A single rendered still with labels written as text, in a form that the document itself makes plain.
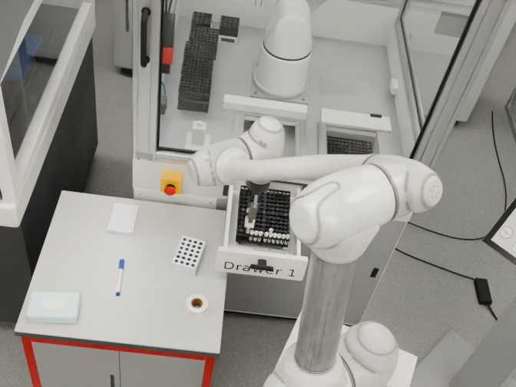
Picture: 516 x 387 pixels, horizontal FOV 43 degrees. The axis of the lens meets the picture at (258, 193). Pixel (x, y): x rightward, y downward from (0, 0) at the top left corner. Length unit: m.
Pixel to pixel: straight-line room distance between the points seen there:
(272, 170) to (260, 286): 1.24
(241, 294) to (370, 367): 1.19
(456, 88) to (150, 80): 0.93
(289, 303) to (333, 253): 1.59
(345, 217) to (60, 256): 1.24
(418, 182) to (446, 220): 2.38
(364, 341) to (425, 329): 1.50
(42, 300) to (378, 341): 1.01
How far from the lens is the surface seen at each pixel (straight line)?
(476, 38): 2.01
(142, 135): 2.23
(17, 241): 2.50
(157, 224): 2.35
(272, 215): 2.24
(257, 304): 2.93
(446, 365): 3.14
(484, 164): 4.18
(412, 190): 1.35
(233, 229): 2.26
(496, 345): 2.77
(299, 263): 2.12
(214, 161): 1.74
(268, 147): 1.81
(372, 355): 1.77
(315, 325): 1.53
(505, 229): 2.33
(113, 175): 3.56
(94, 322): 2.13
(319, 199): 1.27
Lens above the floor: 2.57
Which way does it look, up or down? 47 degrees down
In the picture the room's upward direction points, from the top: 11 degrees clockwise
